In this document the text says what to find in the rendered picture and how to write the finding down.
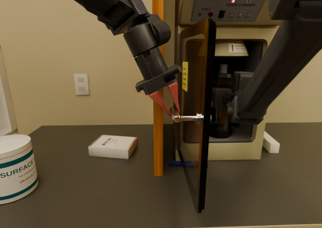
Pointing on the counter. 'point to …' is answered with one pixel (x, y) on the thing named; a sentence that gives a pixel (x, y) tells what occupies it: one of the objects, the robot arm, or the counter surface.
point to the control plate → (228, 6)
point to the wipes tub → (17, 168)
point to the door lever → (176, 118)
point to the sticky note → (185, 75)
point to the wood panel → (158, 149)
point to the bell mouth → (230, 48)
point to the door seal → (209, 111)
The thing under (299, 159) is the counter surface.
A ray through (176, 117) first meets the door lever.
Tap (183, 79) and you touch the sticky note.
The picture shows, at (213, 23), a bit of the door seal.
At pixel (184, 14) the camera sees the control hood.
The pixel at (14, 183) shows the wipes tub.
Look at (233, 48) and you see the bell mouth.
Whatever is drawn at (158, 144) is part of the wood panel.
